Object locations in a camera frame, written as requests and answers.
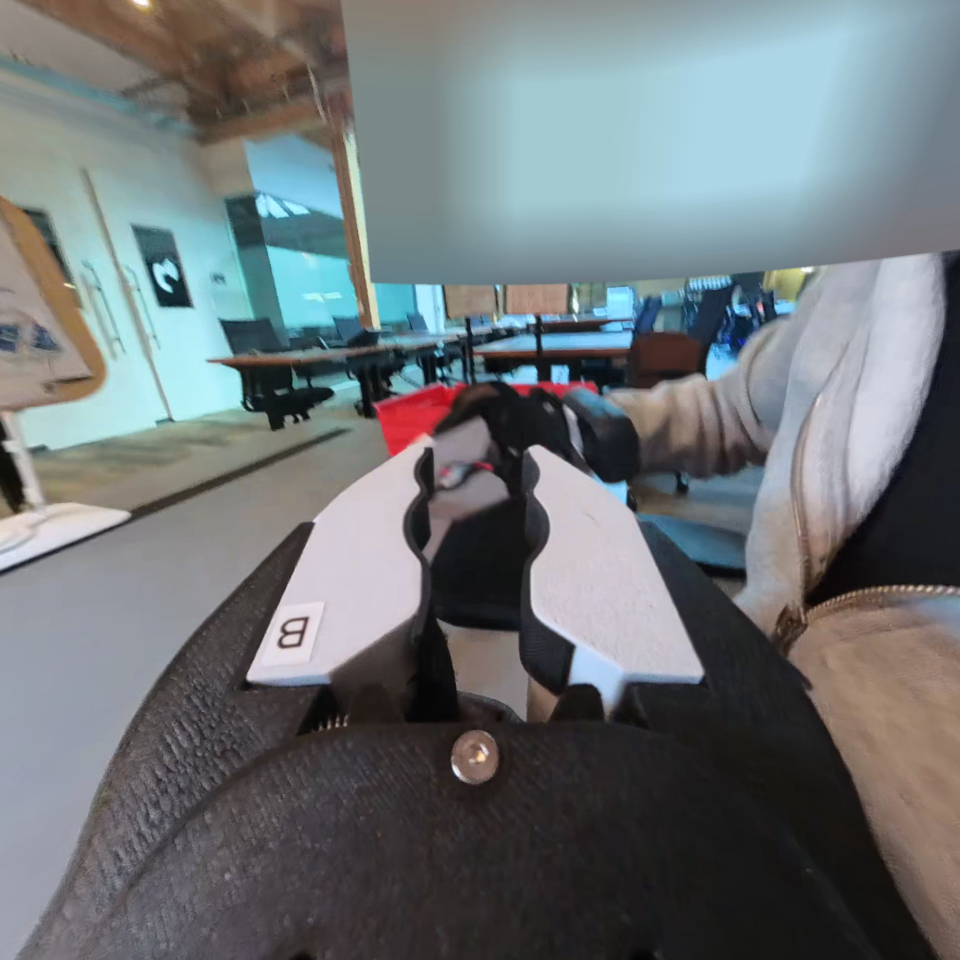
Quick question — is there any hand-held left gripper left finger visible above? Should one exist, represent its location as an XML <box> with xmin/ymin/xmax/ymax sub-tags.
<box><xmin>246</xmin><ymin>433</ymin><xmax>438</xmax><ymax>688</ymax></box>

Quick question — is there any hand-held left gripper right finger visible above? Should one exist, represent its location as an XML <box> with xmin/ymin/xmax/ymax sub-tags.
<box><xmin>519</xmin><ymin>445</ymin><xmax>707</xmax><ymax>719</ymax></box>

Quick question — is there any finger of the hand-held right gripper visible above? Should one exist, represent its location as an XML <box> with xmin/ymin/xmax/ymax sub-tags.
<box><xmin>420</xmin><ymin>416</ymin><xmax>525</xmax><ymax>558</ymax></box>

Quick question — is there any person's right forearm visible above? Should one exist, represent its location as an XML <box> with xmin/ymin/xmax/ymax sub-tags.
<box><xmin>606</xmin><ymin>318</ymin><xmax>798</xmax><ymax>483</ymax></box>

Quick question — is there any long wooden desk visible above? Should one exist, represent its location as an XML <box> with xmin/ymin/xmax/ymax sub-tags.
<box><xmin>207</xmin><ymin>345</ymin><xmax>410</xmax><ymax>423</ymax></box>
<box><xmin>471</xmin><ymin>328</ymin><xmax>636</xmax><ymax>385</ymax></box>

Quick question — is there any red plastic bin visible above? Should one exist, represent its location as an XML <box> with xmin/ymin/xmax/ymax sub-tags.
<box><xmin>372</xmin><ymin>380</ymin><xmax>601</xmax><ymax>459</ymax></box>

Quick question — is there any brown wooden cabinet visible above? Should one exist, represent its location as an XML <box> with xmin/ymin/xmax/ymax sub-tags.
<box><xmin>625</xmin><ymin>331</ymin><xmax>711</xmax><ymax>390</ymax></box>

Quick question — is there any black office chair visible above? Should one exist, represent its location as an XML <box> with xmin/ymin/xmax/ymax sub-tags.
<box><xmin>330</xmin><ymin>315</ymin><xmax>410</xmax><ymax>420</ymax></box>
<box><xmin>217</xmin><ymin>318</ymin><xmax>337</xmax><ymax>433</ymax></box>

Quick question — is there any row of black office chairs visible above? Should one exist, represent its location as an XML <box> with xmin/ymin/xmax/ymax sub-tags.
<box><xmin>636</xmin><ymin>279</ymin><xmax>790</xmax><ymax>355</ymax></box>

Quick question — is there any glass office partition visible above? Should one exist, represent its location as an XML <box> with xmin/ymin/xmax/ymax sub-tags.
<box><xmin>225</xmin><ymin>191</ymin><xmax>363</xmax><ymax>333</ymax></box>

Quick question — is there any white sign stand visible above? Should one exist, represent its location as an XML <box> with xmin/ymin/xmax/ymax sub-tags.
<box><xmin>0</xmin><ymin>411</ymin><xmax>133</xmax><ymax>576</ymax></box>

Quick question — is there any black shirt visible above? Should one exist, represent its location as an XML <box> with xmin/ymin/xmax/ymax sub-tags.
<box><xmin>806</xmin><ymin>253</ymin><xmax>960</xmax><ymax>610</ymax></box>

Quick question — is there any wooden framed sign board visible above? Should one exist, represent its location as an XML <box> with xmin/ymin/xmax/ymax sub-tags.
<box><xmin>0</xmin><ymin>195</ymin><xmax>108</xmax><ymax>415</ymax></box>

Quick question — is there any wooden post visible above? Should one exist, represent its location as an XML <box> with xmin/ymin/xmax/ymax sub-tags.
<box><xmin>328</xmin><ymin>127</ymin><xmax>381</xmax><ymax>331</ymax></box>

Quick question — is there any metal door handle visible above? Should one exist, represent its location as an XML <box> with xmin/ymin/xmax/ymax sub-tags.
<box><xmin>123</xmin><ymin>262</ymin><xmax>163</xmax><ymax>351</ymax></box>
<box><xmin>81</xmin><ymin>258</ymin><xmax>126</xmax><ymax>362</ymax></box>

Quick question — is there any black white wall poster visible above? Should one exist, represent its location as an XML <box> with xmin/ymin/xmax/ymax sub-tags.
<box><xmin>130</xmin><ymin>222</ymin><xmax>195</xmax><ymax>309</ymax></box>

